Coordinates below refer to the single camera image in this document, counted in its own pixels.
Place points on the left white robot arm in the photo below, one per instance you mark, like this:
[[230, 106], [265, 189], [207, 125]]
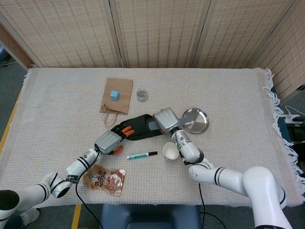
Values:
[[78, 165]]

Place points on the woven beige tablecloth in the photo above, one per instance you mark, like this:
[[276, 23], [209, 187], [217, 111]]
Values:
[[59, 100]]

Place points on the small blue cube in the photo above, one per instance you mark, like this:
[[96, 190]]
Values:
[[114, 95]]

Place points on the black rubber slipper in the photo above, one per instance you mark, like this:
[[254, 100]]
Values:
[[143, 134]]

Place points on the flower print paper cup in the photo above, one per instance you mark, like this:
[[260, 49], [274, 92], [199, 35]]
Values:
[[169, 152]]

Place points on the white power strip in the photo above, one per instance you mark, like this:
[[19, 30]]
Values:
[[294, 118]]

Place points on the peanut butter spout pouch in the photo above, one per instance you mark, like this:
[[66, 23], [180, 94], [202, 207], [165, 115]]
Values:
[[107, 180]]

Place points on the blue padded chair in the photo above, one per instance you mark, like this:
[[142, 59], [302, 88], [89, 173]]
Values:
[[147, 217]]

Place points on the green marker pen black cap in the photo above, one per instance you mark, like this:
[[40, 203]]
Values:
[[138, 156]]

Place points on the right robot hand grey orange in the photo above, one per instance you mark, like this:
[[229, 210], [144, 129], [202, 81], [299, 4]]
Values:
[[166, 119]]

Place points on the grey cleaning brush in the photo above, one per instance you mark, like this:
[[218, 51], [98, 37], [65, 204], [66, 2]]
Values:
[[153, 126]]

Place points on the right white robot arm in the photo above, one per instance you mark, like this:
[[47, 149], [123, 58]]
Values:
[[238, 179]]

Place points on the clear round clip jar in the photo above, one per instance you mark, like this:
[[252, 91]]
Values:
[[142, 95]]

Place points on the brown paper bag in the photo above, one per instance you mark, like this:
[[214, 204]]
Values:
[[122, 101]]

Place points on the round stainless steel plate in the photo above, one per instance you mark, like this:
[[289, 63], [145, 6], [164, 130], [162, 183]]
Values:
[[197, 124]]

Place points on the bamboo folding screen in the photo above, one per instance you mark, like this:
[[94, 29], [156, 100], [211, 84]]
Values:
[[162, 31]]

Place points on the left robot hand grey orange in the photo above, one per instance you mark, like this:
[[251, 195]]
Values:
[[108, 143]]

